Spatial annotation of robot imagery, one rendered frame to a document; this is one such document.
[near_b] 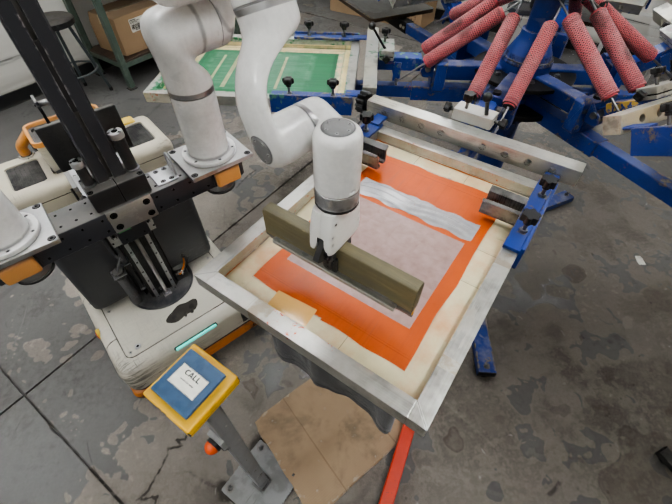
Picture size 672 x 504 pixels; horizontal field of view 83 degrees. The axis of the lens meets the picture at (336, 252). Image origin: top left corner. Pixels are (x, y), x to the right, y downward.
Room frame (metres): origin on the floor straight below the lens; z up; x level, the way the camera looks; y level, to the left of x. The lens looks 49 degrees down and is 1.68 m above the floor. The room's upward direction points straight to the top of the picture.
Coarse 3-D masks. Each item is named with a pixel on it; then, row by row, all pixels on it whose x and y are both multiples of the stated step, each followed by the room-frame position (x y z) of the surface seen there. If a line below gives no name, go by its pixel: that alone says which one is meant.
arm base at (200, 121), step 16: (208, 96) 0.77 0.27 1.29; (176, 112) 0.76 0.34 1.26; (192, 112) 0.74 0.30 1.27; (208, 112) 0.76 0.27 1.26; (192, 128) 0.74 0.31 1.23; (208, 128) 0.75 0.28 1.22; (192, 144) 0.75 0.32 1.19; (208, 144) 0.75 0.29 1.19; (224, 144) 0.78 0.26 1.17; (192, 160) 0.74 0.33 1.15; (208, 160) 0.74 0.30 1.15; (224, 160) 0.75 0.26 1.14
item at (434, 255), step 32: (448, 192) 0.86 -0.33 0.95; (480, 192) 0.86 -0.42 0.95; (416, 224) 0.72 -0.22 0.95; (480, 224) 0.72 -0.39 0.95; (384, 256) 0.61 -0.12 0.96; (416, 256) 0.61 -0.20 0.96; (448, 256) 0.61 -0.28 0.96; (448, 288) 0.52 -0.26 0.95; (352, 320) 0.43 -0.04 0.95; (384, 320) 0.43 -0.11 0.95; (416, 320) 0.43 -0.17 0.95; (384, 352) 0.36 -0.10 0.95
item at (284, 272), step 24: (384, 168) 0.97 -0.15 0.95; (408, 168) 0.97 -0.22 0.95; (408, 192) 0.86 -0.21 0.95; (360, 216) 0.76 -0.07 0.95; (384, 216) 0.76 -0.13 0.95; (360, 240) 0.67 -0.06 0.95; (384, 240) 0.67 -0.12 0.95; (264, 264) 0.59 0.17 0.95; (288, 264) 0.59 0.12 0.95; (288, 288) 0.52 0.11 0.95; (312, 288) 0.52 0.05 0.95; (336, 288) 0.52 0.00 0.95
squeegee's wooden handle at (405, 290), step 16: (272, 208) 0.58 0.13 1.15; (272, 224) 0.56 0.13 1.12; (288, 224) 0.54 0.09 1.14; (304, 224) 0.53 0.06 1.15; (288, 240) 0.54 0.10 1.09; (304, 240) 0.52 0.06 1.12; (336, 256) 0.47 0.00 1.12; (352, 256) 0.45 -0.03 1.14; (368, 256) 0.45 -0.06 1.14; (352, 272) 0.45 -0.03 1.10; (368, 272) 0.43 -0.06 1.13; (384, 272) 0.42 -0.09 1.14; (400, 272) 0.42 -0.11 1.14; (384, 288) 0.41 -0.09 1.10; (400, 288) 0.39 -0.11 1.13; (416, 288) 0.38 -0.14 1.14; (400, 304) 0.39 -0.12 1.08; (416, 304) 0.39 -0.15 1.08
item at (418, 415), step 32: (384, 128) 1.14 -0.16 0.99; (448, 160) 0.98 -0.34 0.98; (256, 224) 0.69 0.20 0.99; (224, 256) 0.58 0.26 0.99; (512, 256) 0.58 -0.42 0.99; (224, 288) 0.49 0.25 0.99; (480, 288) 0.49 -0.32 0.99; (256, 320) 0.42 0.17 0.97; (288, 320) 0.41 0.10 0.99; (480, 320) 0.41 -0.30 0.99; (320, 352) 0.34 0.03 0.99; (448, 352) 0.34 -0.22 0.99; (352, 384) 0.28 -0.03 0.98; (384, 384) 0.28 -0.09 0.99; (448, 384) 0.28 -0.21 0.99; (416, 416) 0.22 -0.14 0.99
